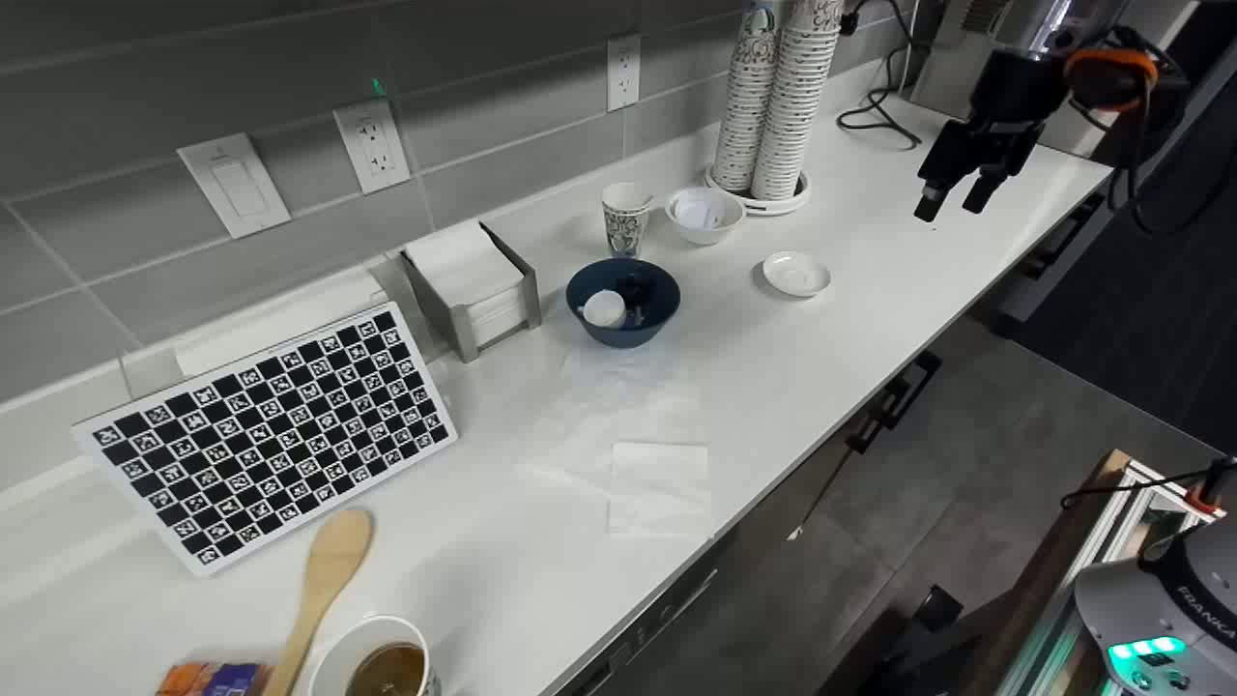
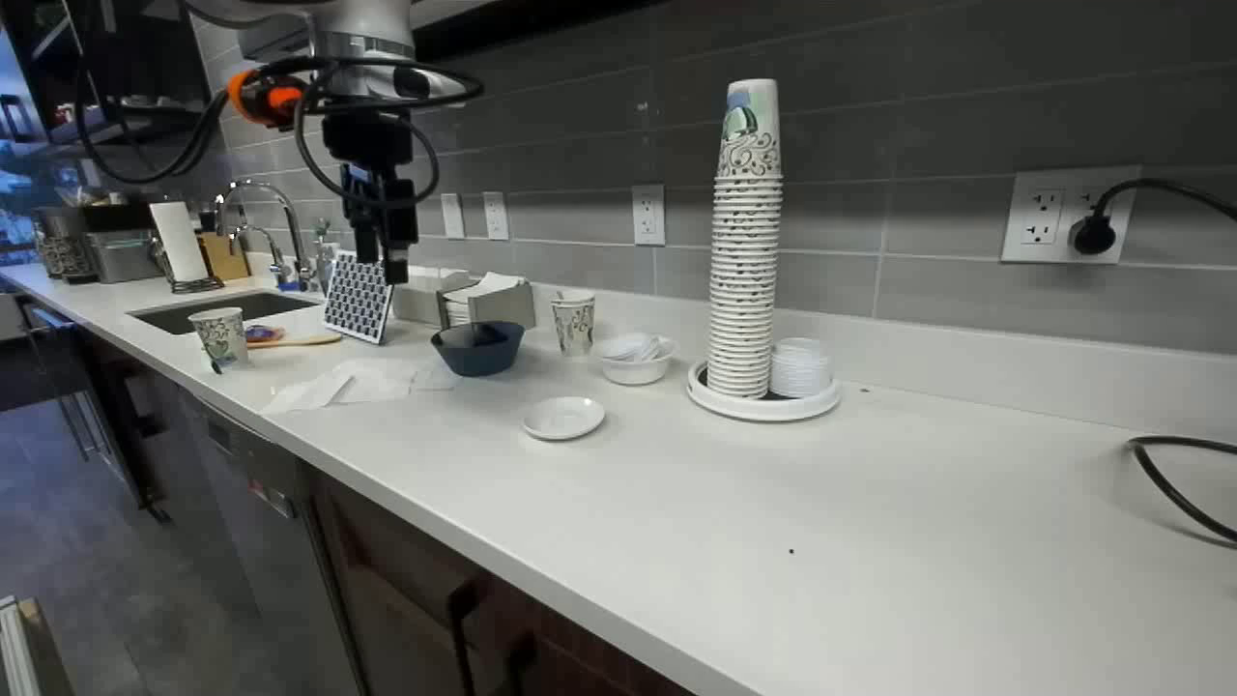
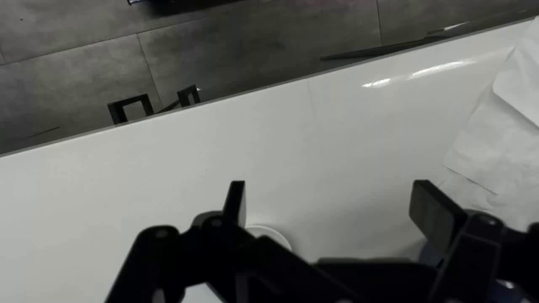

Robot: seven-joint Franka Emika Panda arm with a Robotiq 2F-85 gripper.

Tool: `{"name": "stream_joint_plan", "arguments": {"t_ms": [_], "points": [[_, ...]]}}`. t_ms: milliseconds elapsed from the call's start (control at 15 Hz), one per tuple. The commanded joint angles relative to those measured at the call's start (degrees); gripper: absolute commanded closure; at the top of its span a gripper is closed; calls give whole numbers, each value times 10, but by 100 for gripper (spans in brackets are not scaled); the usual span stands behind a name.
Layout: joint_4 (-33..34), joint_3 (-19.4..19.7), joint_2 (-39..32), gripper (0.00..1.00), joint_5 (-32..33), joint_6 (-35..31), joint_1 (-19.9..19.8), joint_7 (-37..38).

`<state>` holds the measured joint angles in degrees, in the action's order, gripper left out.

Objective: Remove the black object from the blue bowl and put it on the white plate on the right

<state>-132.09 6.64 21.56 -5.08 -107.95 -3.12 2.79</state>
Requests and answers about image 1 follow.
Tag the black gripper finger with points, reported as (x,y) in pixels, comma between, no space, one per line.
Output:
(932,200)
(982,188)

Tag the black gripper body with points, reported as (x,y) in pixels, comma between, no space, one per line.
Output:
(987,149)

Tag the small black object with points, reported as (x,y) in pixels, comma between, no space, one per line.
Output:
(634,305)

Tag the small white plate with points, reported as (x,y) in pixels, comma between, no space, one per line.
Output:
(792,272)

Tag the white bowl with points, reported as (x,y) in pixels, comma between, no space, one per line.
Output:
(701,215)

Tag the blue bowl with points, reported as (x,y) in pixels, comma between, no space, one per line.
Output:
(628,276)

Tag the white object in bowl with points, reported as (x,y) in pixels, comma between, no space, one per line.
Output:
(603,305)

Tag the white round cup tray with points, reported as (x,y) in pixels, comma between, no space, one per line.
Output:
(768,205)

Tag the tall paper cup stack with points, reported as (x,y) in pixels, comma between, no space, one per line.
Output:
(804,53)

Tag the patterned paper cup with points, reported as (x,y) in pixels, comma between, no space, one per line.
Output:
(628,215)

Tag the metal napkin dispenser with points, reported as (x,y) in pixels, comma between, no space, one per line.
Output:
(474,282)

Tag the grey device with green light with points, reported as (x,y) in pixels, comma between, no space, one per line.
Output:
(1166,621)

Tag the wooden spoon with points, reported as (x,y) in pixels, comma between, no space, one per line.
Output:
(334,558)

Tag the white mug with liquid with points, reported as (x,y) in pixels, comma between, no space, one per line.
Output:
(375,660)

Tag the checkered calibration board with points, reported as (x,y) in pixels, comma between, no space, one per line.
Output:
(245,453)

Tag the orange and blue packet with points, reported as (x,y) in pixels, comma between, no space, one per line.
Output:
(214,679)

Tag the white wall outlet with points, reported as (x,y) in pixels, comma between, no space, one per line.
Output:
(374,145)
(625,71)

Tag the white light switch plate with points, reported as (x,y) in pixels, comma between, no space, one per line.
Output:
(238,184)

